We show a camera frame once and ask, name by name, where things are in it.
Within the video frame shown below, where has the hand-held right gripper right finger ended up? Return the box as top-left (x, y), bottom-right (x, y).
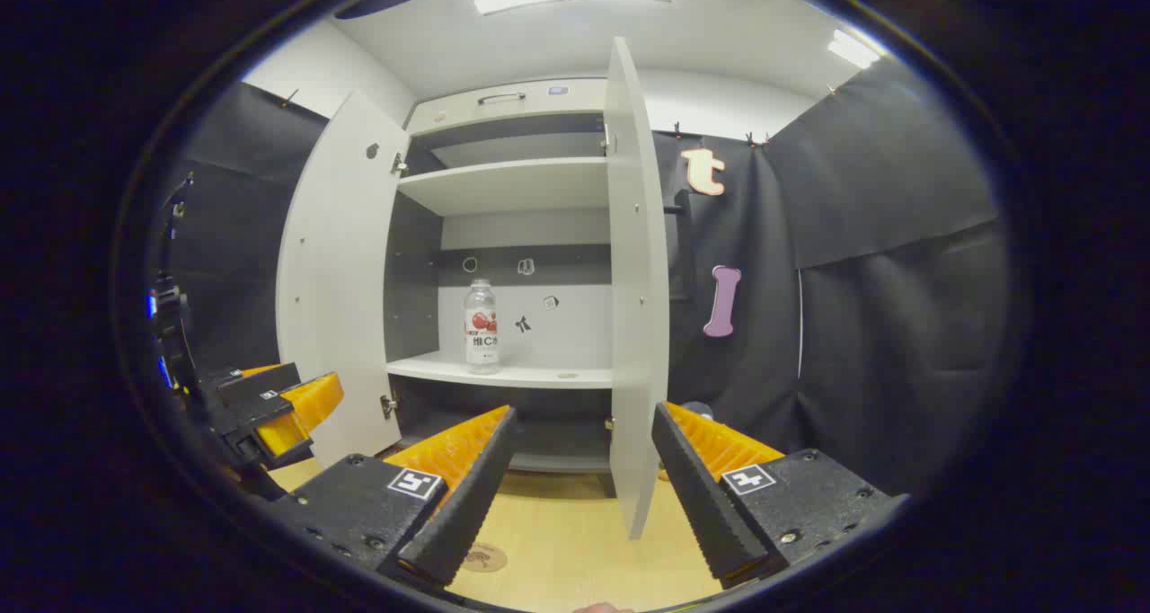
top-left (650, 402), bottom-right (910, 591)

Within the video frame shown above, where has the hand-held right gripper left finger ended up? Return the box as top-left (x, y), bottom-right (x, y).
top-left (268, 404), bottom-right (520, 589)

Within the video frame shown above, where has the round wooden coaster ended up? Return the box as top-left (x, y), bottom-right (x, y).
top-left (460, 543), bottom-right (509, 573)

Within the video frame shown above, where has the white cabinet door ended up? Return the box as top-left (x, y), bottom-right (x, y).
top-left (604, 36), bottom-right (671, 540)
top-left (275, 90), bottom-right (412, 470)

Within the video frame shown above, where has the clear bottle with red label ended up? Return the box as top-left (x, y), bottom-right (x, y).
top-left (464, 279), bottom-right (501, 374)

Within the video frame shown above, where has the white and grey cabinet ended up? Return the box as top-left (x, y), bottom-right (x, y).
top-left (385, 78), bottom-right (621, 475)

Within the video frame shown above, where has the black backdrop cloth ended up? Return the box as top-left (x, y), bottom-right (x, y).
top-left (157, 56), bottom-right (1012, 497)

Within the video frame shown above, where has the small ceiling light panel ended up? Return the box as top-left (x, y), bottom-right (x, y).
top-left (828, 29), bottom-right (881, 69)

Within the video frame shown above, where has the black door handle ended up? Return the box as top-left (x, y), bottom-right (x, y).
top-left (663, 191), bottom-right (694, 305)

